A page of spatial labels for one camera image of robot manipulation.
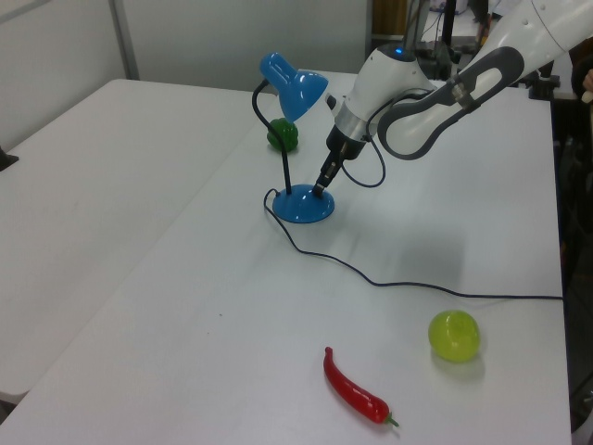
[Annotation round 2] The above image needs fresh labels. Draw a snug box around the blue desk lamp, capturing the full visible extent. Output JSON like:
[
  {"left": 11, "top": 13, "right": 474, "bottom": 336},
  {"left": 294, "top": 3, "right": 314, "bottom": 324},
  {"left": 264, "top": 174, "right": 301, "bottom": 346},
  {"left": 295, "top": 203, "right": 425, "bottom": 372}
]
[{"left": 251, "top": 51, "right": 337, "bottom": 225}]

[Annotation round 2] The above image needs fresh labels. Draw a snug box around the green apple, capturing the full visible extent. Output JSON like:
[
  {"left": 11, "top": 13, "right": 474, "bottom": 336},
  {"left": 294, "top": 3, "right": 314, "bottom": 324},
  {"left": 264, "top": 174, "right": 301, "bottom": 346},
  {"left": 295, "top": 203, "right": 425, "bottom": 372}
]
[{"left": 426, "top": 309, "right": 483, "bottom": 364}]

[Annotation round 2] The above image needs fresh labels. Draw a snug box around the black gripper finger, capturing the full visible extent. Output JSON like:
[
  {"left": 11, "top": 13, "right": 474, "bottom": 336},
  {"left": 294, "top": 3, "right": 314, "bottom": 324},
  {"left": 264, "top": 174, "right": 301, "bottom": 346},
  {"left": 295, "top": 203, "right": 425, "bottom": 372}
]
[
  {"left": 319, "top": 148, "right": 347, "bottom": 197},
  {"left": 313, "top": 148, "right": 339, "bottom": 196}
]

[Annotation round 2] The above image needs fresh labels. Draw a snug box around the black metal stand pole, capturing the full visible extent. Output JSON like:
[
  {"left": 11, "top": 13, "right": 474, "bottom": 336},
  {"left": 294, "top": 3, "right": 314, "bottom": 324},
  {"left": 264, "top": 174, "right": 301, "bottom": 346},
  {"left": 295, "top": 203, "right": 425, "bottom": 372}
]
[{"left": 439, "top": 0, "right": 461, "bottom": 53}]

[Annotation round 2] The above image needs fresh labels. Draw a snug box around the thin dark arm cable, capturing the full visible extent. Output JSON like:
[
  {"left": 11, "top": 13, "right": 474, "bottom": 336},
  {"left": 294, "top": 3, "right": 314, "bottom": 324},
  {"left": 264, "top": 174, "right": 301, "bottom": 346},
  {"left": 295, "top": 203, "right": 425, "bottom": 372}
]
[{"left": 341, "top": 133, "right": 387, "bottom": 189}]

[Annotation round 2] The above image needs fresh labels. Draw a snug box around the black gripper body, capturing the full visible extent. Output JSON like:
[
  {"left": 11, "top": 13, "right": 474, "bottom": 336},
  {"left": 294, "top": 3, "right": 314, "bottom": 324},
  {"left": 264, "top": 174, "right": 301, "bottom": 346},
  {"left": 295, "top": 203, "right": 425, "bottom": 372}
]
[{"left": 325, "top": 124, "right": 368, "bottom": 162}]

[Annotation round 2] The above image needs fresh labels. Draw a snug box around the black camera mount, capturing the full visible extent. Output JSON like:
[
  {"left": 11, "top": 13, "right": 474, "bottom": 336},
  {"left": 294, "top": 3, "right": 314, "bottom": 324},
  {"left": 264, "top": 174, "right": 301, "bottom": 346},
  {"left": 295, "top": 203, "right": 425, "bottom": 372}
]
[{"left": 0, "top": 145, "right": 20, "bottom": 173}]

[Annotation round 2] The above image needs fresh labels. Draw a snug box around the red chili pepper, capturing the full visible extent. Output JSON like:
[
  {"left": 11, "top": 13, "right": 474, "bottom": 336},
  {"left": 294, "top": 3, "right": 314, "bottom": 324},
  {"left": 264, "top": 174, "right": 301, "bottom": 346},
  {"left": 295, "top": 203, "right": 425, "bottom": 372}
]
[{"left": 322, "top": 346, "right": 401, "bottom": 429}]

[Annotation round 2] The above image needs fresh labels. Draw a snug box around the black lamp power cable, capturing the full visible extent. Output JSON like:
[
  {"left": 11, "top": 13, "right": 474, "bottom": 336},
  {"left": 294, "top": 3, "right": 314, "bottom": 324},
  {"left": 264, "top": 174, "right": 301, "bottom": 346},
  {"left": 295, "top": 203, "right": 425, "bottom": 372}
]
[{"left": 263, "top": 187, "right": 565, "bottom": 303}]

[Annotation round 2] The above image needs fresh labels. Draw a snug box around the green bell pepper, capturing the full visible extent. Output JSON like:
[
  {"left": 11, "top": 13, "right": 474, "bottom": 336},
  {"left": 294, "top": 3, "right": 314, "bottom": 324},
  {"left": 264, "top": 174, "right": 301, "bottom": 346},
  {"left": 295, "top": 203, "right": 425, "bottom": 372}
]
[{"left": 266, "top": 117, "right": 300, "bottom": 154}]

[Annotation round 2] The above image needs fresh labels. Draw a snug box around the black table clamp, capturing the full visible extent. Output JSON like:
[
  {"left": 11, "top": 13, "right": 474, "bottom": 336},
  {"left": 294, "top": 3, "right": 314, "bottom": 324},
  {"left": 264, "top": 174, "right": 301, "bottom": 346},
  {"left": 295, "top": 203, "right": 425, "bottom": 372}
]
[{"left": 526, "top": 69, "right": 562, "bottom": 99}]

